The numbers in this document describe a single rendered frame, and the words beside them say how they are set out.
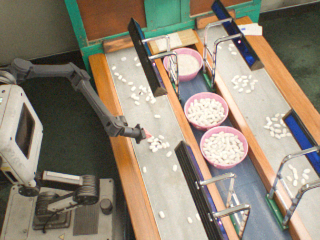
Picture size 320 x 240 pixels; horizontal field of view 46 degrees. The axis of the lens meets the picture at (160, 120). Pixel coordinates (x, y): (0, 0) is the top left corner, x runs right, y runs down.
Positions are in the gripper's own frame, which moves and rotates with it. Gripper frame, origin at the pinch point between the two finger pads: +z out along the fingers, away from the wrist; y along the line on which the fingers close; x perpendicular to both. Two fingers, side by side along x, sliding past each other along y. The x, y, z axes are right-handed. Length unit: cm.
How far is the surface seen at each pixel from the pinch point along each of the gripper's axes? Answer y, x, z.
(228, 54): 53, -40, 60
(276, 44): 119, -39, 173
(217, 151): -17.6, -15.7, 31.1
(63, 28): 173, 57, 0
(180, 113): 13.4, -10.4, 20.9
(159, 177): -22.8, 7.7, 3.3
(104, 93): 46.2, 15.9, -10.0
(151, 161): -11.2, 8.3, 2.6
